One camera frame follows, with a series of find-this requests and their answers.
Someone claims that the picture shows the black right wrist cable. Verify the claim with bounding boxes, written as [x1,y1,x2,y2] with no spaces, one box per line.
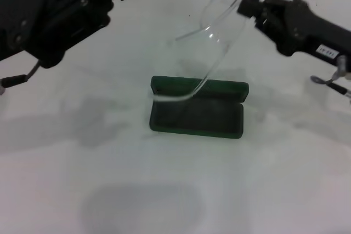
[309,75,351,98]

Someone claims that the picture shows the green glasses case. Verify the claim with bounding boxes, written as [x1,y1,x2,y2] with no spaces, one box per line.
[149,75,250,140]

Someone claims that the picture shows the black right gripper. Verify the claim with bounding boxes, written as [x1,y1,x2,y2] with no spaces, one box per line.
[236,0,351,72]

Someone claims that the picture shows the silver right wrist plug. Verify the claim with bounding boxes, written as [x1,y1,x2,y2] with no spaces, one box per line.
[336,55,348,77]

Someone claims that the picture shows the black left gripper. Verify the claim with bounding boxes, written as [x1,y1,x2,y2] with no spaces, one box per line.
[0,0,115,70]

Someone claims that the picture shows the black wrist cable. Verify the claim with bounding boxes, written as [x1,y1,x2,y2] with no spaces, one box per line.
[0,60,42,95]
[309,75,351,98]

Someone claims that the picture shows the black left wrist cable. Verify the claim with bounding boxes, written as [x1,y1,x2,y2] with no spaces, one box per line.
[0,60,42,95]

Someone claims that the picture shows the clear plastic glasses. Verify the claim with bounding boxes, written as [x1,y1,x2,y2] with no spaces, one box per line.
[148,0,271,102]

